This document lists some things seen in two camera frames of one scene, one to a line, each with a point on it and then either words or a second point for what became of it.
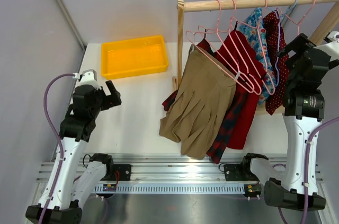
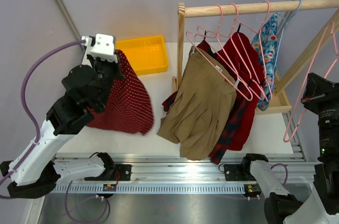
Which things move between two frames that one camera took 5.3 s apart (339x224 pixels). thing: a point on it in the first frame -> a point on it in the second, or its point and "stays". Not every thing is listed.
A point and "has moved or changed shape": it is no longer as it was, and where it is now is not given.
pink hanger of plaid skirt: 231,19 -> 216,35
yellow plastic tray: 133,57 stays
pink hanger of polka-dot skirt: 298,24 has moved or changed shape
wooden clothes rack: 327,24 -> 276,102
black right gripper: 300,44 -> 320,90
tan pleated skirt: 196,111 stays
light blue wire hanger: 280,15 -> 280,44
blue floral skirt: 252,23 -> 265,45
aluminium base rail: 179,174 stays
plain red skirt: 250,70 stays
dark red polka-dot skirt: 276,68 -> 128,108
